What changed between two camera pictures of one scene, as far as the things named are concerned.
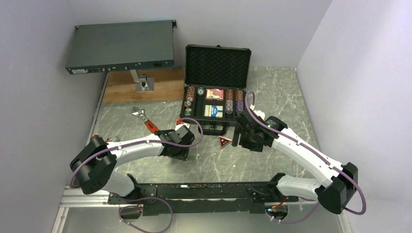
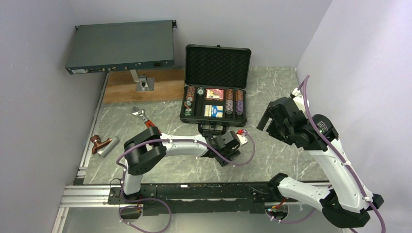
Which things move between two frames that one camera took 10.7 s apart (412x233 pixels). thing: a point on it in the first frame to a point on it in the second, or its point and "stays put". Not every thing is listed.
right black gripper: (254, 146) to (271, 128)
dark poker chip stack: (229, 105) stays put
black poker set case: (216, 82) stays put
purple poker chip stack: (239, 106) stays put
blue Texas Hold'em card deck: (213, 111) stays put
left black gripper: (182, 155) to (232, 154)
